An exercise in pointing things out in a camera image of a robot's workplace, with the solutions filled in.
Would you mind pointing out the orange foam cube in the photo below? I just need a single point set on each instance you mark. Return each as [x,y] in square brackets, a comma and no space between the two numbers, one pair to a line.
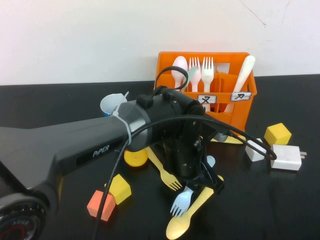
[100,205]

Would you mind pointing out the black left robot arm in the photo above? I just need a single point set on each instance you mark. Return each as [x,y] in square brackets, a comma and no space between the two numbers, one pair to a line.
[75,140]

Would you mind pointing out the white foam cube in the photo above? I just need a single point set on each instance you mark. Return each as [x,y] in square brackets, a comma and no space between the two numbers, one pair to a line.
[252,152]

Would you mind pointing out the blue paper cone cup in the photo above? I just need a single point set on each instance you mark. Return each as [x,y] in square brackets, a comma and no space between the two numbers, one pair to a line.
[110,103]

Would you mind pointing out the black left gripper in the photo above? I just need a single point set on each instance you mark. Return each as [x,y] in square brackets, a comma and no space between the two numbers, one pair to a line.
[187,155]

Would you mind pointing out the yellow round plastic disc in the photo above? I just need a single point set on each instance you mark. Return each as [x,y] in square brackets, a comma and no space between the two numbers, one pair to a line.
[136,157]

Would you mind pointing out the green plastic knife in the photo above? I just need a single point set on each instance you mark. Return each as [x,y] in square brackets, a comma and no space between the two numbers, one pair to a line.
[192,72]

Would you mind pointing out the yellow foam cube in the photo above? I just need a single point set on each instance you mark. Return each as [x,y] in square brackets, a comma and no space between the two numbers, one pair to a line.
[121,188]
[277,133]

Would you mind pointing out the white plastic spoon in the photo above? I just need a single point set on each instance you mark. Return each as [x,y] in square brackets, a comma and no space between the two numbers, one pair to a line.
[180,67]

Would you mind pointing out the yellow plastic fork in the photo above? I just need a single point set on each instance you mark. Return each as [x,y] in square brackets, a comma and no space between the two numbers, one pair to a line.
[167,176]

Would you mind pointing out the white plastic fork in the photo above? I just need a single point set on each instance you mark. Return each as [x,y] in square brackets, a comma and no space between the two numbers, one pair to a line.
[207,75]

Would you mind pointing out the light blue plastic fork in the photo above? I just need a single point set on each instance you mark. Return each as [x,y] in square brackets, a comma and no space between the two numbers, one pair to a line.
[182,200]

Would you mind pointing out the orange plastic cutlery holder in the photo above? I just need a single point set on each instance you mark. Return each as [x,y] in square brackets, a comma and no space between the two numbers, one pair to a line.
[232,115]

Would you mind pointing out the yellow plastic knife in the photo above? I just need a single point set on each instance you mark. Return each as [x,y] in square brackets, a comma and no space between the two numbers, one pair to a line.
[235,140]

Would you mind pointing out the cream plastic knife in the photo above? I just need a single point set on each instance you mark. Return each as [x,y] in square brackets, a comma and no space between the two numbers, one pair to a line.
[243,72]

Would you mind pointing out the white charger plug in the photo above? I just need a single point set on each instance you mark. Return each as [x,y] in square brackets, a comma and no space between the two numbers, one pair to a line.
[286,158]

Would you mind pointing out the yellow plastic spoon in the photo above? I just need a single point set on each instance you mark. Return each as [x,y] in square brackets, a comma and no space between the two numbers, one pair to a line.
[178,226]

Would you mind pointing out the pink plastic fork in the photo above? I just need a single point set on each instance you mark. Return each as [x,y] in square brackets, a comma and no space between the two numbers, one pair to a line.
[195,77]

